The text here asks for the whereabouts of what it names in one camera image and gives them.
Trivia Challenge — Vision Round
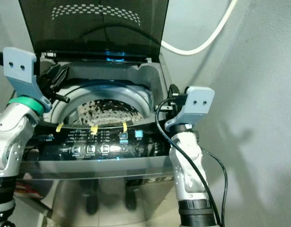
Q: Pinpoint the grey top-load washing machine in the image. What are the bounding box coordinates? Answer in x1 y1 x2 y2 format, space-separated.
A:
15 0 179 224

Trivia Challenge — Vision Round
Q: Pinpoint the perforated steel washer drum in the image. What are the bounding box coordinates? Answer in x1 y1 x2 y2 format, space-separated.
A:
75 98 132 126

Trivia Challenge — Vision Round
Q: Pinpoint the dark tinted washer lid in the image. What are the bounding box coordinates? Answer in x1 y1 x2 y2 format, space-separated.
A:
18 0 169 62

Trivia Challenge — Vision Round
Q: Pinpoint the black washer control panel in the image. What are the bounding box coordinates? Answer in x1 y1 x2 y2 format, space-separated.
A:
22 123 173 161

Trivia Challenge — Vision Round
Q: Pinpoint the red and white package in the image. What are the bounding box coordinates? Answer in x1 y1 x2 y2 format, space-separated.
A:
21 183 44 199

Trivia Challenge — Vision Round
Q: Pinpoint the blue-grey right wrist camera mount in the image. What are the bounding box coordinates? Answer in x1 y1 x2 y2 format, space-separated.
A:
164 86 216 132

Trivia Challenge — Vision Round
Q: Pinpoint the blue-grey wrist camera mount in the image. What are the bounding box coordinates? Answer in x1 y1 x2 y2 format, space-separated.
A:
2 47 51 106
164 86 216 132

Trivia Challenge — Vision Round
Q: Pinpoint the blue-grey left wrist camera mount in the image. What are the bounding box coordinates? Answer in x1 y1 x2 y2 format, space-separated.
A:
2 47 51 106

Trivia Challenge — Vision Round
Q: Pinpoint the blue-grey washer tub ring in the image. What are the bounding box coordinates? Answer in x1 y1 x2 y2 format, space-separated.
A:
60 79 148 124

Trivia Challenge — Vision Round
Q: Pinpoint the white hose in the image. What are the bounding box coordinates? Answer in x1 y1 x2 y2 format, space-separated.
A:
160 0 238 56

